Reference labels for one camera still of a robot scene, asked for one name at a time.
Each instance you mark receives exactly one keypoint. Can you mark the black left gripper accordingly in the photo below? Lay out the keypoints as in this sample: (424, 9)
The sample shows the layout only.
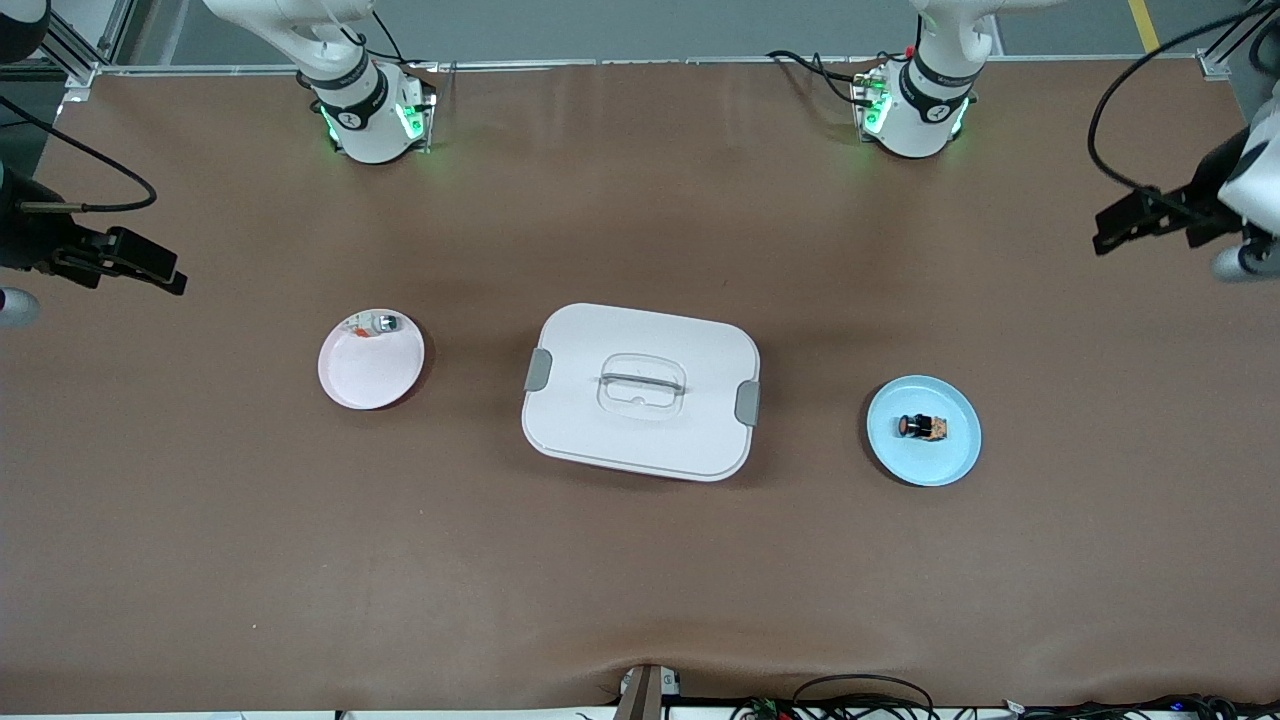
(1207, 192)

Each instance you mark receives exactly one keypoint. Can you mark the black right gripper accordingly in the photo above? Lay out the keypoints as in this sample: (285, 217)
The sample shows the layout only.
(27, 243)

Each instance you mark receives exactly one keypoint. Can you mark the black orange push-button switch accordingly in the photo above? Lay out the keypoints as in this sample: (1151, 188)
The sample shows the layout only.
(925, 427)

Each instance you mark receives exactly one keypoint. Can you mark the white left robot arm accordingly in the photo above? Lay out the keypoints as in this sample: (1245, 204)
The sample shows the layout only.
(925, 120)

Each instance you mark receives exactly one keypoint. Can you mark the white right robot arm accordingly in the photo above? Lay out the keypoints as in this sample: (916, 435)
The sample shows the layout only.
(370, 130)

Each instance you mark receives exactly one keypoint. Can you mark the pink round plate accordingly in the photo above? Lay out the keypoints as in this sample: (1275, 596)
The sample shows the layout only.
(370, 380)

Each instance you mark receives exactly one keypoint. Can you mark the light blue round plate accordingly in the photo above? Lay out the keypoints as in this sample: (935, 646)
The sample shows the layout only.
(920, 465)

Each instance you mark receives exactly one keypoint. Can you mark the grey box latch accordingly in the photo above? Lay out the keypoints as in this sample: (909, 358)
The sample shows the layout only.
(538, 370)
(747, 403)

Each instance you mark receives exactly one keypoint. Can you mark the white lidded storage box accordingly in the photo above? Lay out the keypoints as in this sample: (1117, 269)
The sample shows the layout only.
(600, 440)

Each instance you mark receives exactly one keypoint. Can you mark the aluminium frame profile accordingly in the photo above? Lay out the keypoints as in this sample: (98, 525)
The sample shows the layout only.
(75, 45)
(1235, 40)

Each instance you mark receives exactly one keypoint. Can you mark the white green-tipped switch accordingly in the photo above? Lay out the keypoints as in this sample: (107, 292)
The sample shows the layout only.
(385, 323)

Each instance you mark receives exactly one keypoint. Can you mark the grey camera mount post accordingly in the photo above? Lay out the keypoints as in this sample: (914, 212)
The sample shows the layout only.
(640, 695)

